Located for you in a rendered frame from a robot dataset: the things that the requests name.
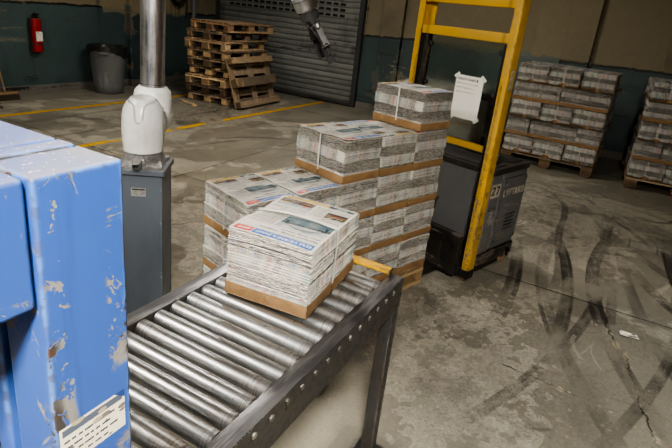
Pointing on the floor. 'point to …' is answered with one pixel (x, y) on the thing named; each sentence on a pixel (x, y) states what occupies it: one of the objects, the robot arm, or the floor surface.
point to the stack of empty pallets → (217, 38)
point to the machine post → (68, 305)
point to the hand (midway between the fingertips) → (326, 57)
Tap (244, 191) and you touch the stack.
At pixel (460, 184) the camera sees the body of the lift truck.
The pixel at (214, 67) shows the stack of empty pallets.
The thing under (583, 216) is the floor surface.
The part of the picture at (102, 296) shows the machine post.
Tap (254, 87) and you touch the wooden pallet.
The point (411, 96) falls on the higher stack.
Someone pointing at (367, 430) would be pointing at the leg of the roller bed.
